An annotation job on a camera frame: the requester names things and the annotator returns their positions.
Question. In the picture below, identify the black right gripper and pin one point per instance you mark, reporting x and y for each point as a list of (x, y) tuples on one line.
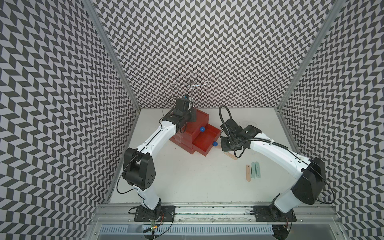
[(224, 146)]

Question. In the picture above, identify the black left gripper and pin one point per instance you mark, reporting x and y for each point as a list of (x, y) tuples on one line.
[(192, 116)]

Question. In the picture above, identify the red plastic drawer cabinet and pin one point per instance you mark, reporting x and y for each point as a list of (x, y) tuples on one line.
[(186, 137)]

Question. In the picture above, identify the mint folding knife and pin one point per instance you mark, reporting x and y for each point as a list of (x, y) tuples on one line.
[(258, 170), (253, 171)]

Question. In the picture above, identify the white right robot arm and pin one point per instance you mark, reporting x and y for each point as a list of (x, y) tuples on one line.
[(309, 173)]

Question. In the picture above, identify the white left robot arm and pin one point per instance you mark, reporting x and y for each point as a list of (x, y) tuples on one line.
[(139, 167)]

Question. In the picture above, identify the pink folding knife angled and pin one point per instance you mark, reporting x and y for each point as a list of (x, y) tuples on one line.
[(231, 155)]

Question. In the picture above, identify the clear drinking glass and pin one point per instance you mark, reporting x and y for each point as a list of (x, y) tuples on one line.
[(249, 123)]

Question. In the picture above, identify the pink folding knife lower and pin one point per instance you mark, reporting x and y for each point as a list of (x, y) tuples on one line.
[(248, 173)]

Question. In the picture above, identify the chrome wire stand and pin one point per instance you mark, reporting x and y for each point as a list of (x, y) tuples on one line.
[(194, 84)]

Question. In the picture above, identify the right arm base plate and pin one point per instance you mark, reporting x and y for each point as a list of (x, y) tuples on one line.
[(271, 214)]

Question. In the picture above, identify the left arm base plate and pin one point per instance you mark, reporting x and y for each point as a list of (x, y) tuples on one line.
[(160, 213)]

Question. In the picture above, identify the aluminium front rail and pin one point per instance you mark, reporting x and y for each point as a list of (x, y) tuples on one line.
[(217, 214)]

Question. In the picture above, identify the aluminium corner post left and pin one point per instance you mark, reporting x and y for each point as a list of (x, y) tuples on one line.
[(94, 18)]

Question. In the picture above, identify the aluminium corner post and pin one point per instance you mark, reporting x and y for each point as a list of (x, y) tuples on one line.
[(94, 18), (322, 33)]

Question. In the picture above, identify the aluminium corner post right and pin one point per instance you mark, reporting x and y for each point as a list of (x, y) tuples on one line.
[(322, 33)]

